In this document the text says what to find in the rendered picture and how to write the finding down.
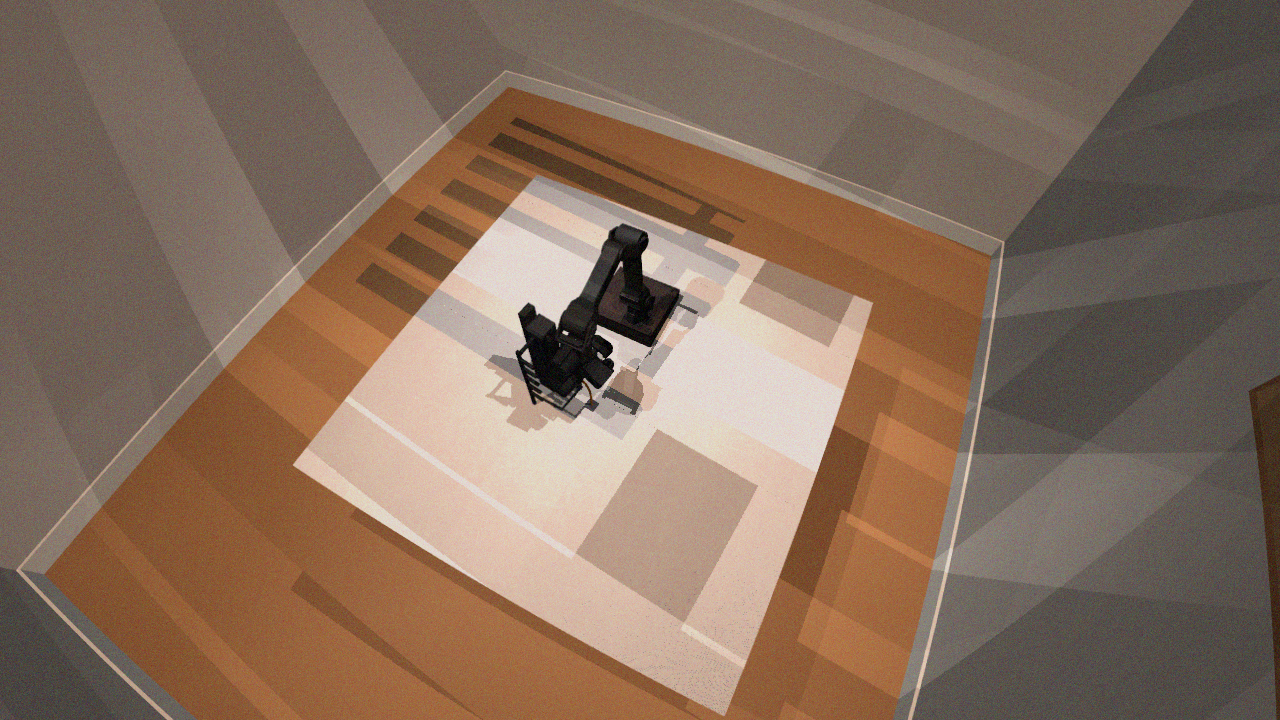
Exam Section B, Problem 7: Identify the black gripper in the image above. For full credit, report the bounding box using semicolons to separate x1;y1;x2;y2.
547;334;613;398

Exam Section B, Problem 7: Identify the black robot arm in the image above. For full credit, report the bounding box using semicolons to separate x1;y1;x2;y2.
547;223;655;389

